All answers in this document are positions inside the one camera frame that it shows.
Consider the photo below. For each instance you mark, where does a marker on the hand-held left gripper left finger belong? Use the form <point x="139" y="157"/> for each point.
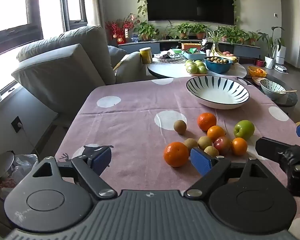
<point x="100" y="158"/>

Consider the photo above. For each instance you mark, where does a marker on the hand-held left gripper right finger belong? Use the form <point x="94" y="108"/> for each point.
<point x="200" y="161"/>

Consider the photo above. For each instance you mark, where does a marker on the round brown fruit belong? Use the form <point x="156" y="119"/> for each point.
<point x="180" y="126"/>
<point x="190" y="143"/>
<point x="211" y="151"/>
<point x="204" y="142"/>

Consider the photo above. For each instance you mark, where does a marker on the large orange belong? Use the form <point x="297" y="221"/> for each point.
<point x="176" y="154"/>
<point x="206" y="121"/>

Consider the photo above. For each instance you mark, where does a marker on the dark red round fruit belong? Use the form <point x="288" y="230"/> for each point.
<point x="222" y="145"/>

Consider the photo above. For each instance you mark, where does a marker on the small orange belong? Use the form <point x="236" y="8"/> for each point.
<point x="239" y="146"/>
<point x="216" y="133"/>

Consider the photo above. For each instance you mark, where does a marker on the green apple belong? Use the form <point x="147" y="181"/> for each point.
<point x="244" y="129"/>

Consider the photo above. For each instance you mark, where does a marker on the large striped white bowl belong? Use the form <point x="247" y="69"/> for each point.
<point x="217" y="92"/>

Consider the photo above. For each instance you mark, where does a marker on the pile of small brown fruits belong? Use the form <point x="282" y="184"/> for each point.
<point x="218" y="60"/>

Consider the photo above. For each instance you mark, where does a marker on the dark round coffee table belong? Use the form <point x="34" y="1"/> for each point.
<point x="287" y="100"/>

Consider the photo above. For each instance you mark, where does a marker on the wooden spoon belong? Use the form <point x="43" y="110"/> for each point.
<point x="287" y="91"/>

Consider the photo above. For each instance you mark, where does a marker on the pink polka dot tablecloth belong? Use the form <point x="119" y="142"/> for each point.
<point x="130" y="120"/>

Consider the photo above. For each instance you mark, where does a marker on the small striped bowl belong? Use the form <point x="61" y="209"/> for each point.
<point x="272" y="88"/>

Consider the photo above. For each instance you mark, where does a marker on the beige small dish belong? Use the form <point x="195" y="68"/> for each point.
<point x="257" y="80"/>

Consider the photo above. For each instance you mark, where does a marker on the orange basket of tangerines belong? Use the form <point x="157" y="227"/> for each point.
<point x="257" y="72"/>

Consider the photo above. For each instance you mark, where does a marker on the clear plastic bag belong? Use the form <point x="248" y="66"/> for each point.
<point x="23" y="163"/>

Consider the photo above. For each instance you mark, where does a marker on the small red pot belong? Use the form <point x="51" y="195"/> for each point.
<point x="259" y="63"/>

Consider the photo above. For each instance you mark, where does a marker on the tall plant in white pot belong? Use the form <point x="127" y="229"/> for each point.
<point x="272" y="47"/>

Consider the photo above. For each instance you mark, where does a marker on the pack of green apples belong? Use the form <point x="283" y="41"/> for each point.
<point x="196" y="67"/>

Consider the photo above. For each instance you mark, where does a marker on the white round table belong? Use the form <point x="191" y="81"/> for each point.
<point x="170" y="71"/>

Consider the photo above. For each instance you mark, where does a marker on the blue serving bowl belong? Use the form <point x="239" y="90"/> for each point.
<point x="218" y="67"/>

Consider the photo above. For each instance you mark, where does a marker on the round metal lid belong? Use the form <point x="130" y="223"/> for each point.
<point x="3" y="163"/>

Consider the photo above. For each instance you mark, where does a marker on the grey sofa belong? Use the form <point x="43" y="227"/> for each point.
<point x="65" y="62"/>

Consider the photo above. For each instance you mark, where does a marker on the pink peach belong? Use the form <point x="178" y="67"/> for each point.
<point x="227" y="54"/>

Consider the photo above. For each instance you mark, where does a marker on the grey throw pillow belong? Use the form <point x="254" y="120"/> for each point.
<point x="116" y="55"/>

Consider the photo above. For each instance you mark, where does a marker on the bunch of bananas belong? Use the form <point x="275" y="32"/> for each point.
<point x="222" y="53"/>

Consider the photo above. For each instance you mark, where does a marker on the light blue rectangular dish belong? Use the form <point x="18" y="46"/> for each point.
<point x="193" y="55"/>

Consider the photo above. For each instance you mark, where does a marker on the green potted plant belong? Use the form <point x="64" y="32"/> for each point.
<point x="198" y="30"/>
<point x="182" y="31"/>
<point x="233" y="33"/>
<point x="146" y="31"/>
<point x="253" y="38"/>

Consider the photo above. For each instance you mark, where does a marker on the glass plate with snacks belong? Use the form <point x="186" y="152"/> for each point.
<point x="170" y="57"/>

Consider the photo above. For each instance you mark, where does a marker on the green plastic container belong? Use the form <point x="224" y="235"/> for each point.
<point x="176" y="51"/>

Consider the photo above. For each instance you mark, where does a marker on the yellow can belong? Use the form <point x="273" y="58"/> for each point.
<point x="146" y="55"/>

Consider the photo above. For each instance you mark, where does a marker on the orange box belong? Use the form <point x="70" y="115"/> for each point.
<point x="191" y="46"/>

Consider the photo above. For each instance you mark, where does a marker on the grey television cabinet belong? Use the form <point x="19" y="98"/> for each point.
<point x="140" y="46"/>

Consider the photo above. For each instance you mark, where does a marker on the glass vase with green plant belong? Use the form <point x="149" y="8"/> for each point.
<point x="215" y="40"/>

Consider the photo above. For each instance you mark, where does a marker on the red decorative branch plant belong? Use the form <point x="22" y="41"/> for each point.
<point x="118" y="28"/>

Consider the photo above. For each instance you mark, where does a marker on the beige curtain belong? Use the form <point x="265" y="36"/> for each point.
<point x="93" y="2"/>

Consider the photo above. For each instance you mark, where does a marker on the narrow dark framed window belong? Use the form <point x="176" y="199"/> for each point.
<point x="73" y="1"/>

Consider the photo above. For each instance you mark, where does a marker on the large dark framed window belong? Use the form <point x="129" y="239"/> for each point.
<point x="12" y="12"/>

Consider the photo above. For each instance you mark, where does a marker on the dark wall socket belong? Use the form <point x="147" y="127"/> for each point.
<point x="17" y="124"/>

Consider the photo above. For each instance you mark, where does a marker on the black wall television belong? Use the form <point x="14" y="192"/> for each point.
<point x="190" y="0"/>

